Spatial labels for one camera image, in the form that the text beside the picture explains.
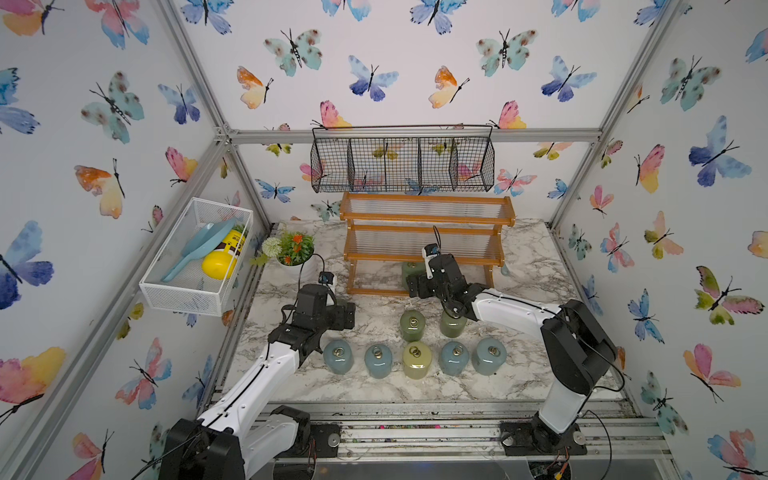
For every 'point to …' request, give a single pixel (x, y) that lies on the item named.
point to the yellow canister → (417, 359)
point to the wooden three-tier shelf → (384, 231)
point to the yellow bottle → (221, 262)
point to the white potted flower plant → (291, 250)
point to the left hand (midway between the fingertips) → (341, 302)
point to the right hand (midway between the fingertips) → (421, 272)
